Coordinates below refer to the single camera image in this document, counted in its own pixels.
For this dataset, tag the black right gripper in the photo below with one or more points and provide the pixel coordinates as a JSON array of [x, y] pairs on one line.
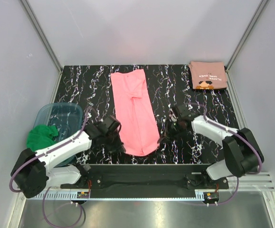
[[164, 137]]

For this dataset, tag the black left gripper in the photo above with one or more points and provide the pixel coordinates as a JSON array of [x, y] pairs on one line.
[[118, 145]]

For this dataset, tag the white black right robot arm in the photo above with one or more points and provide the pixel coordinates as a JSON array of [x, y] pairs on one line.
[[241, 153]]

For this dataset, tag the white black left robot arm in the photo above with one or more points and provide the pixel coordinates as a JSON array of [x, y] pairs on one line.
[[36, 171]]

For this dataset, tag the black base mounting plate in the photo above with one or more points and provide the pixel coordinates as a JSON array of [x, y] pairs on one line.
[[150, 178]]

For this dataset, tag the teal plastic bin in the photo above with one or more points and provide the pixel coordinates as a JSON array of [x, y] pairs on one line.
[[66, 117]]

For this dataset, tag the folded dusty pink printed t-shirt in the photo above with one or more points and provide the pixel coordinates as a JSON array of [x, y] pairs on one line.
[[208, 75]]

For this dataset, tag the green t-shirt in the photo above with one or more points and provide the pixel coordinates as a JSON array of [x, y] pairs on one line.
[[41, 136]]

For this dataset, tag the white slotted cable duct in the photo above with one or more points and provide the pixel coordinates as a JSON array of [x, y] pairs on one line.
[[189, 195]]

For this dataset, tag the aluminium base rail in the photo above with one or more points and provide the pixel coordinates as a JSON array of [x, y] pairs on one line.
[[259, 182]]

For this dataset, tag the left aluminium frame post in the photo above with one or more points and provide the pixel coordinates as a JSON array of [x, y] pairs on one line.
[[38, 29]]

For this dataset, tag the aluminium frame post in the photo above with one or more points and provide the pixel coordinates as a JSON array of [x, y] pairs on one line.
[[251, 25], [38, 29]]

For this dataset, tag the right aluminium frame post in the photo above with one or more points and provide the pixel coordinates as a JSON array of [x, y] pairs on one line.
[[251, 25]]

